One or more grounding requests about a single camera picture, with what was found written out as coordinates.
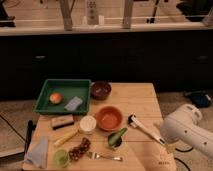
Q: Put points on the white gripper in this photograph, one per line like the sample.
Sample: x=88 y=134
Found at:
x=170 y=148

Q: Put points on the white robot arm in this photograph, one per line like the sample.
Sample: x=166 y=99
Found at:
x=182 y=124

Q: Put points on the orange bowl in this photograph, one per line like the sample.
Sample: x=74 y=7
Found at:
x=109 y=118

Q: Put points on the dark purple bowl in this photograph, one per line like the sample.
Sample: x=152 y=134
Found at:
x=100 y=90

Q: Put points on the wooden block eraser brush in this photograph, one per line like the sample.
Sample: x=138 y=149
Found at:
x=62 y=121

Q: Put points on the dark blue object on floor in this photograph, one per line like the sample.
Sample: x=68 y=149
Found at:
x=201 y=100

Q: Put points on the silver fork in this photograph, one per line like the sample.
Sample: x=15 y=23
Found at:
x=94 y=155

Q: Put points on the white round lid container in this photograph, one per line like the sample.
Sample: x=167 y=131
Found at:
x=87 y=125

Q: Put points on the dark red grape bunch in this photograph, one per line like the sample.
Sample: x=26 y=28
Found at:
x=77 y=152

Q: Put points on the yellow banana piece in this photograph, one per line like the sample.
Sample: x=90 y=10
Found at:
x=65 y=138

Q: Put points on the grey blue sponge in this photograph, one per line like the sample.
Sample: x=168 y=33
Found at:
x=73 y=104

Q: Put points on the small green cup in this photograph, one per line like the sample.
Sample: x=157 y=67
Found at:
x=61 y=158

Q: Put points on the green plastic tray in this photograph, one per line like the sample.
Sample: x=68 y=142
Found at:
x=68 y=88

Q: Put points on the orange peach fruit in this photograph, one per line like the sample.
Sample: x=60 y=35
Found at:
x=55 y=98

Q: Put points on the grey blue cloth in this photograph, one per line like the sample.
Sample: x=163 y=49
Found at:
x=38 y=154

